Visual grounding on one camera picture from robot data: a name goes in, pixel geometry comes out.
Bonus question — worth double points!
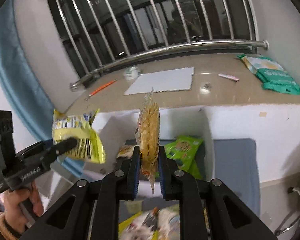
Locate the yellow chips bag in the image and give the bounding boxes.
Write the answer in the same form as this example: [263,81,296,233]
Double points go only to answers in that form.
[52,109,106,164]

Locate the white illustrated snack bag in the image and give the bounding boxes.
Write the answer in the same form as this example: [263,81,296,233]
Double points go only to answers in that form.
[119,205,180,240]

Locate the green seaweed snack bag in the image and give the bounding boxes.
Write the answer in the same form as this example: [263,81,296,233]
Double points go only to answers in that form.
[164,135,204,179]

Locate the clear bag of crisps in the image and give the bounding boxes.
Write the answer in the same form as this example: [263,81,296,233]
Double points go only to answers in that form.
[135,89,160,194]

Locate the person left hand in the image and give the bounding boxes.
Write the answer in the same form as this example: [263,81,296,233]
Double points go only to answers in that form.
[0,181,44,239]

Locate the blue curtain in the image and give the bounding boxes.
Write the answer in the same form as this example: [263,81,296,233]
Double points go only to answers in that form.
[0,0,86,173]

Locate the white cardboard box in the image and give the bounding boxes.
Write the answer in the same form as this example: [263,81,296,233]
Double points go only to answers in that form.
[83,106,215,180]

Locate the orange beaded pen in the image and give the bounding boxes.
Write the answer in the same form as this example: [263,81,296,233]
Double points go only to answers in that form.
[88,80,116,98]

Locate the white tape roll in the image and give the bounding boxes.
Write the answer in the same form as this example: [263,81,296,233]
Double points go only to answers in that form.
[123,67,142,81]

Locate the white paper sheet on sill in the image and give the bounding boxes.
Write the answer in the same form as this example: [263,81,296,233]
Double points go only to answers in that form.
[124,67,194,95]

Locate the small white stick on sill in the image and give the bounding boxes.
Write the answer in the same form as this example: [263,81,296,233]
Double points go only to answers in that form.
[218,74,239,82]

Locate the steel window guard bars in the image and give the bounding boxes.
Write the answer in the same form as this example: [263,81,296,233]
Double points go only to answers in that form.
[47,0,269,90]

